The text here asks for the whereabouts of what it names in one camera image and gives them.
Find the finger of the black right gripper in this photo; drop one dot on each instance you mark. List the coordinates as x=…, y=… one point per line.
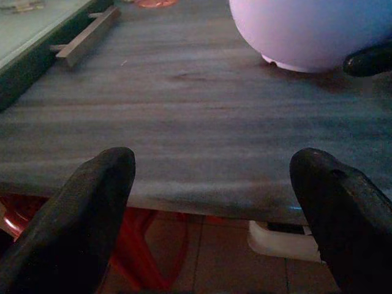
x=369, y=61

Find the white round bowl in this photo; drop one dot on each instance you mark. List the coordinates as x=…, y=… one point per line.
x=309, y=30

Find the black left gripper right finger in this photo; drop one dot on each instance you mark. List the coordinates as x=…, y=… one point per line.
x=346, y=220

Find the white plastic stool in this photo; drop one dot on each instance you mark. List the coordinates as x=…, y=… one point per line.
x=278, y=242

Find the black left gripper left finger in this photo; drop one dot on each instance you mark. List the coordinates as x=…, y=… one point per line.
x=76, y=220

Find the red round dish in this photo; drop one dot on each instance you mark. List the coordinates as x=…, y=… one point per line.
x=156, y=2

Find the red plastic stool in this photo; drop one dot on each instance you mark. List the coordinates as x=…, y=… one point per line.
x=134, y=245

